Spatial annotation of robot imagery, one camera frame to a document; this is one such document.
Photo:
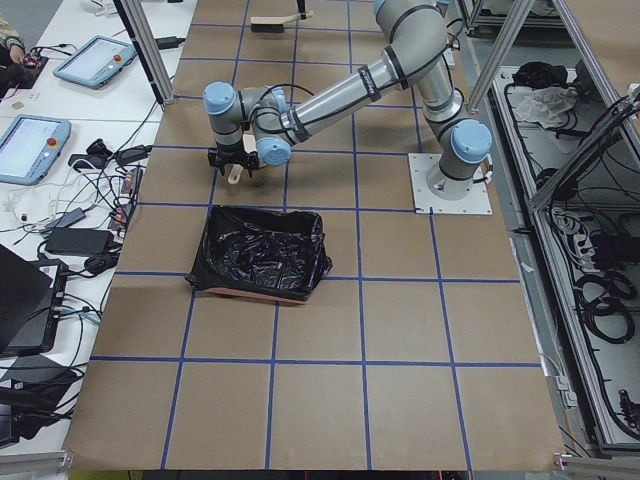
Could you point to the teach pendant near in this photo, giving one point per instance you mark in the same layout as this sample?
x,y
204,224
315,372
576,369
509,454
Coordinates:
x,y
30,146

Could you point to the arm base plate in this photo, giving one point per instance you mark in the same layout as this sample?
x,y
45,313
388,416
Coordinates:
x,y
434,193

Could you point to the aluminium frame post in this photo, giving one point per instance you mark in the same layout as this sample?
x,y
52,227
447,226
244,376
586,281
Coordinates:
x,y
137,26

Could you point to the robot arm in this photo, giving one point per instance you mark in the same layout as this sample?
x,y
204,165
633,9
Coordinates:
x,y
255,126

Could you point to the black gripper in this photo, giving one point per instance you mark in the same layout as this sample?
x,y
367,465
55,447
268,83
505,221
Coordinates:
x,y
229,154

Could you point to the beige hand brush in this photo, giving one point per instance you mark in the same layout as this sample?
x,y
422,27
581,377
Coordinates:
x,y
276,24

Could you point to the beige dustpan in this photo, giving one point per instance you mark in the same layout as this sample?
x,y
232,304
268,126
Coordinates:
x,y
237,170

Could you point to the teach pendant far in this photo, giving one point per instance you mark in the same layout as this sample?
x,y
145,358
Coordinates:
x,y
96,62

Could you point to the black laptop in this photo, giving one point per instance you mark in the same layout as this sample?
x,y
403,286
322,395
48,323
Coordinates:
x,y
31,295

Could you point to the bin with black bag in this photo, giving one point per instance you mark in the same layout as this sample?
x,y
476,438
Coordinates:
x,y
260,253

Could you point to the teach pendant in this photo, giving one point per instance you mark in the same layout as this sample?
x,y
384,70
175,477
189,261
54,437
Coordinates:
x,y
30,146
96,62

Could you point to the black power adapter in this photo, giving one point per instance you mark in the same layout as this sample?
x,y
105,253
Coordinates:
x,y
78,242

